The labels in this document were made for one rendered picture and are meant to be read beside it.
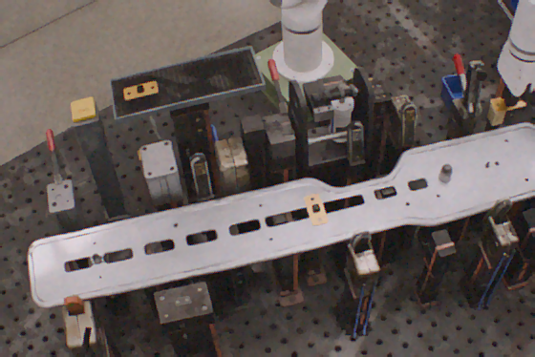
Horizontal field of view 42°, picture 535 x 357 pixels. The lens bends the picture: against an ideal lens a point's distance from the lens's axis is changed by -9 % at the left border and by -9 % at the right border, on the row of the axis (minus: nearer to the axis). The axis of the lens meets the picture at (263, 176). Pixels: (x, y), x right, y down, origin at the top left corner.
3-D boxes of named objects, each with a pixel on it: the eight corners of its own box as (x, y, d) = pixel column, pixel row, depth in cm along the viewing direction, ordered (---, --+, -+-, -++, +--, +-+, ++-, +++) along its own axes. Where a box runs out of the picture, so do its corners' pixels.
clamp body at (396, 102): (381, 207, 211) (395, 125, 181) (369, 176, 218) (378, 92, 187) (410, 199, 212) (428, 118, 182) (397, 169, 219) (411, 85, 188)
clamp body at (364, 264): (342, 343, 188) (353, 284, 159) (330, 304, 194) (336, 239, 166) (375, 333, 189) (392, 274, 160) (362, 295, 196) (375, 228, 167)
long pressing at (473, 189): (34, 321, 162) (32, 318, 161) (26, 241, 175) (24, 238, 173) (569, 187, 178) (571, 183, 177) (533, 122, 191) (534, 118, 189)
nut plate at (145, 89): (125, 100, 177) (124, 97, 176) (123, 90, 179) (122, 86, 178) (159, 92, 178) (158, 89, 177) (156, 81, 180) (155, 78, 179)
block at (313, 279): (308, 287, 197) (310, 232, 174) (295, 247, 205) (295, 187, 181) (328, 283, 198) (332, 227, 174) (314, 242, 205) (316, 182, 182)
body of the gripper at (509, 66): (501, 31, 148) (491, 67, 157) (522, 65, 142) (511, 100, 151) (529, 27, 149) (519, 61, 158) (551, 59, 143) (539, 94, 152)
